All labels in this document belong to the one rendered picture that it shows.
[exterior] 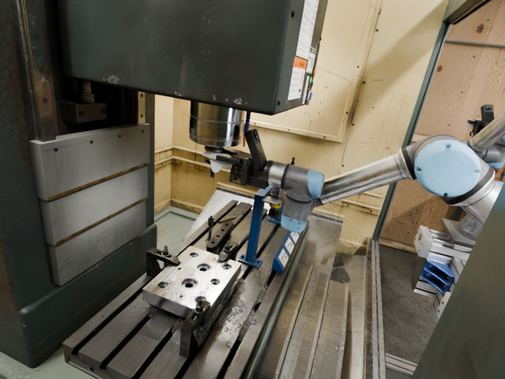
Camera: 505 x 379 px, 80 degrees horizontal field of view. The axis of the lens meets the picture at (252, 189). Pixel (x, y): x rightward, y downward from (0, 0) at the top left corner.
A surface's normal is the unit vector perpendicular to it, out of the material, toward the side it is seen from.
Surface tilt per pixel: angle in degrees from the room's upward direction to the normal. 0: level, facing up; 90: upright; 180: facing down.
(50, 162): 90
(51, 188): 90
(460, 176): 86
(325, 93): 90
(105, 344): 0
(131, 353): 0
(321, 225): 24
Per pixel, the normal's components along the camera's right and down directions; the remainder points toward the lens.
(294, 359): 0.08, -0.87
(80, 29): -0.35, 0.31
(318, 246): -0.02, -0.71
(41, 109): 0.93, 0.24
